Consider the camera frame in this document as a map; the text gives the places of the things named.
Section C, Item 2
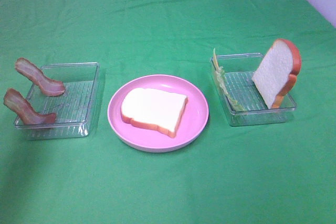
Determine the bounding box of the green tablecloth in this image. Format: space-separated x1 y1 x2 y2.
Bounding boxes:
1 0 335 223

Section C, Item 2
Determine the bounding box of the clear right plastic tray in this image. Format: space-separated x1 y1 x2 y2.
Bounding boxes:
211 52 296 126

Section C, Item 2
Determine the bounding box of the yellow cheese slice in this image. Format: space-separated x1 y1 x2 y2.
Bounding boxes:
213 48 219 71

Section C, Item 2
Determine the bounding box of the white toast bread slice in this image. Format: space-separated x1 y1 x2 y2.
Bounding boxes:
120 88 188 138

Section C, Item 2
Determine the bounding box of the clear plastic tray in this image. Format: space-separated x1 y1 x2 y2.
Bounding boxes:
211 52 296 126
14 62 100 140

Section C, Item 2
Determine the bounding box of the pink round plate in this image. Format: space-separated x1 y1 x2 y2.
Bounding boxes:
107 74 209 153

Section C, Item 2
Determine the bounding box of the toast slice in right tray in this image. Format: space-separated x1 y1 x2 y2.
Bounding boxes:
252 38 302 109

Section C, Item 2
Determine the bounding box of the clear left plastic tray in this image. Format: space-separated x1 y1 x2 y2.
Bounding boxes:
14 62 100 140

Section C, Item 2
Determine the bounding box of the bacon strip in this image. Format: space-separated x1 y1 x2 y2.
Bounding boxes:
14 57 65 97
4 88 56 125

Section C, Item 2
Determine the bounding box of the green lettuce leaf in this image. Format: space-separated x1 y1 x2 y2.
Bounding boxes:
213 48 247 112

